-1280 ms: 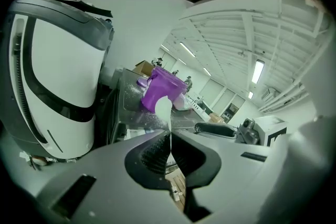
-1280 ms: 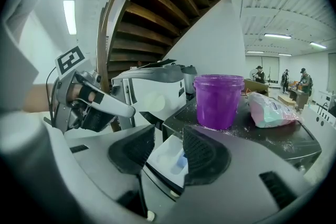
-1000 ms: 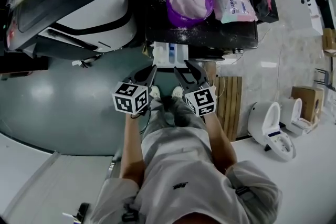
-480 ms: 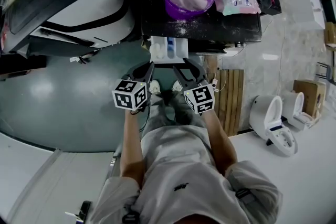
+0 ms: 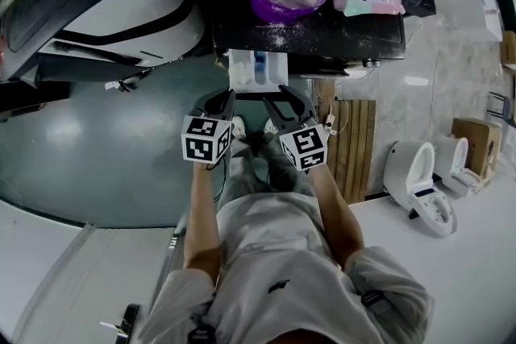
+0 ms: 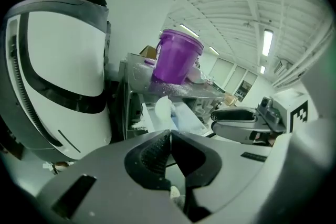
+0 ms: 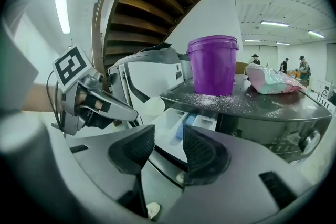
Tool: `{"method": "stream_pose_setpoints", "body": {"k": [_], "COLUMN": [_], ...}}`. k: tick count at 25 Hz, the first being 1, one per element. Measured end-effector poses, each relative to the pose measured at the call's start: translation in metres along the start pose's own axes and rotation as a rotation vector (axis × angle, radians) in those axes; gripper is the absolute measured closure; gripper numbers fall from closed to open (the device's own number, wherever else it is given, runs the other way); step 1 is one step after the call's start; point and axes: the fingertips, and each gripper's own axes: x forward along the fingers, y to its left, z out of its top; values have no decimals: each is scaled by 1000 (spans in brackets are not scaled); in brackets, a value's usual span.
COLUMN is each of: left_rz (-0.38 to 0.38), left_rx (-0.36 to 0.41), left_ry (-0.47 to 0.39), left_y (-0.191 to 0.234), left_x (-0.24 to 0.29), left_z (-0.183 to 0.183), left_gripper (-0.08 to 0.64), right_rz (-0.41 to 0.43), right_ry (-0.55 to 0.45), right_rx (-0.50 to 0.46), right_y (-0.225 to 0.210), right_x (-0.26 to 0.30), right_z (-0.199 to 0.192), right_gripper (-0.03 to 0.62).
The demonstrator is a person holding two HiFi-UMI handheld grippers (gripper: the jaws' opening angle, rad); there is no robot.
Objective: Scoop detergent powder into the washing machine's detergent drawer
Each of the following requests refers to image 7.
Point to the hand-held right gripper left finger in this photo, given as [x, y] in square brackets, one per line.
[99, 162]

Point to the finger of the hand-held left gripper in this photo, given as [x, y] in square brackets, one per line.
[120, 110]

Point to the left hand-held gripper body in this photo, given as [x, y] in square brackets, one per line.
[71, 65]

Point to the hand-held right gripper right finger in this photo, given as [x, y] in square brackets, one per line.
[236, 178]

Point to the white plastic spoon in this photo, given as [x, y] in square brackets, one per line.
[155, 106]

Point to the person's left forearm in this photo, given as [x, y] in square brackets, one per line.
[42, 98]

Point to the person's left hand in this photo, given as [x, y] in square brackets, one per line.
[81, 99]

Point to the white and black machine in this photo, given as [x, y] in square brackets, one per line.
[155, 76]

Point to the ceiling light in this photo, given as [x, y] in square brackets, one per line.
[252, 40]
[316, 34]
[62, 17]
[283, 43]
[274, 23]

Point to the person's light grey shirt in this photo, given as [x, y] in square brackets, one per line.
[15, 86]

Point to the wooden spiral staircase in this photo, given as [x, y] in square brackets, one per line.
[147, 15]

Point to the purple plastic bucket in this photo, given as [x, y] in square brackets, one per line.
[212, 68]

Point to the pink plastic packet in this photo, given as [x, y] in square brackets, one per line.
[273, 80]

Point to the white counter unit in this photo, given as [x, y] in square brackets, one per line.
[326, 97]

